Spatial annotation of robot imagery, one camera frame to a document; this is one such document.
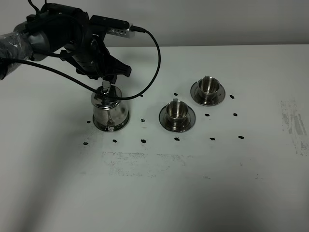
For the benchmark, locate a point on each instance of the far stainless steel teacup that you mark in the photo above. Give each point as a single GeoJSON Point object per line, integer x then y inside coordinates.
{"type": "Point", "coordinates": [208, 85]}

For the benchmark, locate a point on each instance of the stainless steel teacup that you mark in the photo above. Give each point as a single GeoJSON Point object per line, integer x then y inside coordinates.
{"type": "Point", "coordinates": [176, 111]}
{"type": "Point", "coordinates": [208, 85]}

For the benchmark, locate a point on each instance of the near stainless steel teacup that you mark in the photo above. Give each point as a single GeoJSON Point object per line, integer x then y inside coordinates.
{"type": "Point", "coordinates": [176, 111]}

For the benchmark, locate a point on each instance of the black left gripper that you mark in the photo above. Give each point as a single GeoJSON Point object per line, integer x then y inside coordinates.
{"type": "Point", "coordinates": [95, 61]}

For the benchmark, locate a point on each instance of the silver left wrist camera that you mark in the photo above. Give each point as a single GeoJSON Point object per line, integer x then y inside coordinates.
{"type": "Point", "coordinates": [103, 25]}

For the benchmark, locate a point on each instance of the far stainless steel saucer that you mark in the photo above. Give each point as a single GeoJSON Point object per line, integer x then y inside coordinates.
{"type": "Point", "coordinates": [207, 100]}

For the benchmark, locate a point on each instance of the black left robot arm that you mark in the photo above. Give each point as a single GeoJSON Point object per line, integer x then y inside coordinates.
{"type": "Point", "coordinates": [67, 33]}

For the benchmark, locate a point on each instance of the near stainless steel saucer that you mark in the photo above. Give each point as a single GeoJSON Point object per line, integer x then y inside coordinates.
{"type": "Point", "coordinates": [177, 125]}

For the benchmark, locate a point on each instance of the stainless steel teapot saucer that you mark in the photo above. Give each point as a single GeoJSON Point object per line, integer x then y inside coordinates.
{"type": "Point", "coordinates": [110, 127]}

